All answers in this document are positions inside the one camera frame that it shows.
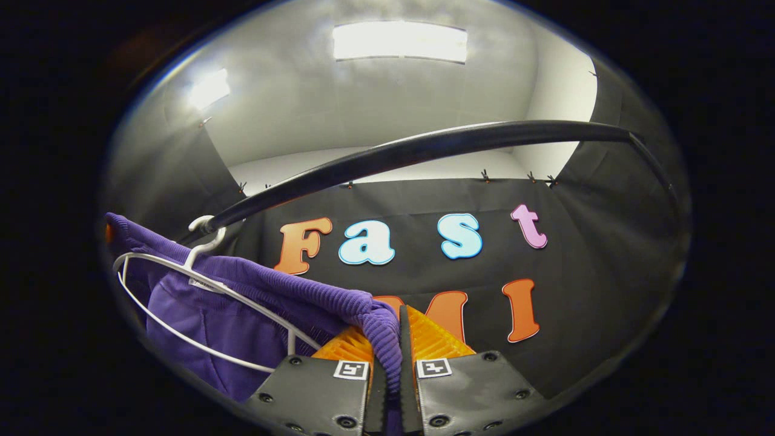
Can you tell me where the purple ribbed knit jacket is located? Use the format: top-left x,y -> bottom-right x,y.
104,212 -> 403,436

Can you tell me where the white plastic clothes hanger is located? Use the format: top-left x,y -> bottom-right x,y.
113,215 -> 322,373

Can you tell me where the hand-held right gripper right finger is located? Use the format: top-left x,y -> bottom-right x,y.
398,305 -> 549,436

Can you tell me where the black clothes rail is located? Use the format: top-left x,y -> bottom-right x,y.
176,120 -> 679,246

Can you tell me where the small ceiling light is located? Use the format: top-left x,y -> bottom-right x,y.
188,68 -> 232,111

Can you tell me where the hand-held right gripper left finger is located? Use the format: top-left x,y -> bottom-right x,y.
245,326 -> 388,436

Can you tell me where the large rectangular ceiling light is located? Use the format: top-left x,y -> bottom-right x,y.
333,21 -> 468,64

